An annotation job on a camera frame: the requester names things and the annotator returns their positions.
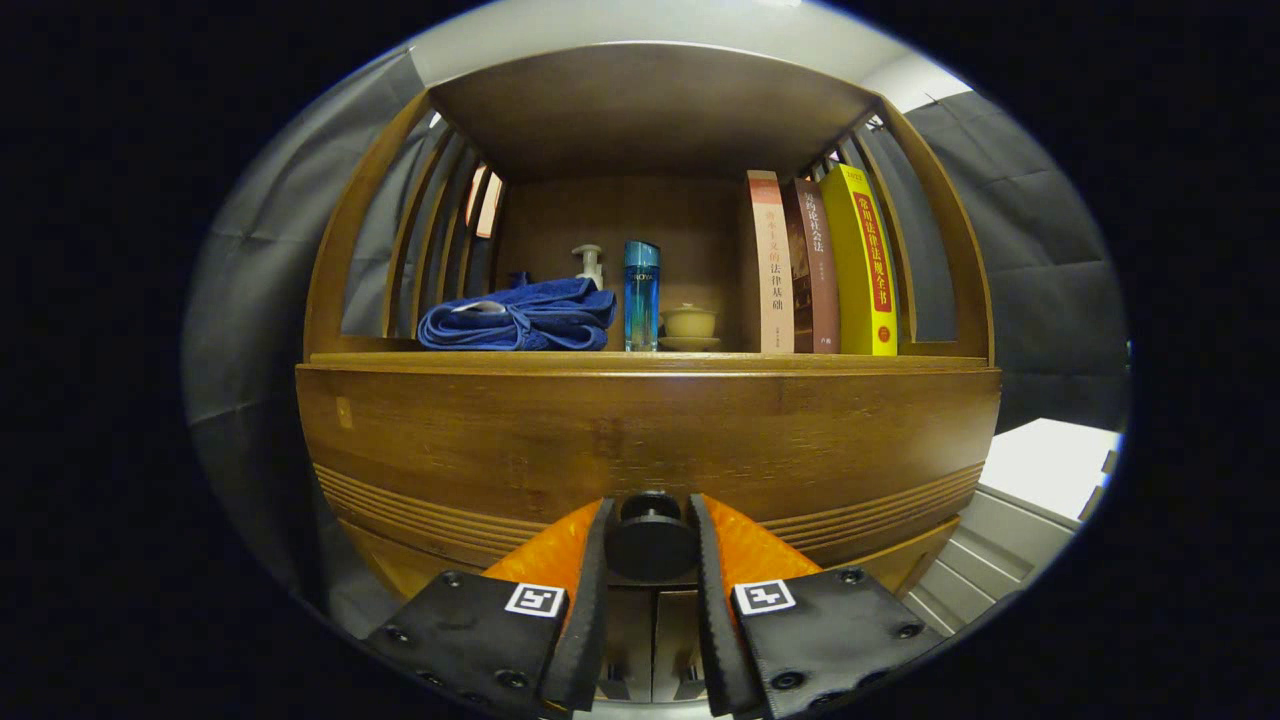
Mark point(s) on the blue folded towel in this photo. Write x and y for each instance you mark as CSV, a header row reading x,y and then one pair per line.
x,y
530,320

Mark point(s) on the brown book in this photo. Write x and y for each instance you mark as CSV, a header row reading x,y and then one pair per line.
x,y
815,280

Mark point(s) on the wooden cabinet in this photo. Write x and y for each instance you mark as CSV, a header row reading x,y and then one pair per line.
x,y
640,110

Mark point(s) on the wooden drawer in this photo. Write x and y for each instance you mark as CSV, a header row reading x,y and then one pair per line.
x,y
640,430

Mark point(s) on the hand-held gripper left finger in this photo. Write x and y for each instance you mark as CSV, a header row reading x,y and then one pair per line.
x,y
590,600

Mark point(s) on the beige lidded tea cup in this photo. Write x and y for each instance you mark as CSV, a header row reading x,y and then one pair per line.
x,y
689,323

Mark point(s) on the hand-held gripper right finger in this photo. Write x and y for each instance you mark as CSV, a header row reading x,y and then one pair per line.
x,y
712,600

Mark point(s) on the white pump bottle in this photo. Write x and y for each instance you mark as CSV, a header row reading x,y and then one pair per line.
x,y
591,262

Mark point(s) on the beige book orange band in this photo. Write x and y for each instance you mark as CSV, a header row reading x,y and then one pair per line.
x,y
772,270

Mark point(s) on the black drawer knob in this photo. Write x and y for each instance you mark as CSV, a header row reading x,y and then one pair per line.
x,y
650,540

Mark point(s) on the tall blue bottle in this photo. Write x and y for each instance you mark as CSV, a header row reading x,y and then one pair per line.
x,y
641,300

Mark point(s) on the yellow book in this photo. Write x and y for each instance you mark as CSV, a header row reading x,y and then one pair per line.
x,y
862,270

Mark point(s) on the wooden cabinet door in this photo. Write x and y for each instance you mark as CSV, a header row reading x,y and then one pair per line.
x,y
630,640
675,640

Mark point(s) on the wooden countertop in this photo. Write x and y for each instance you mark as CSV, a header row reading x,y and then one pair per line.
x,y
450,357

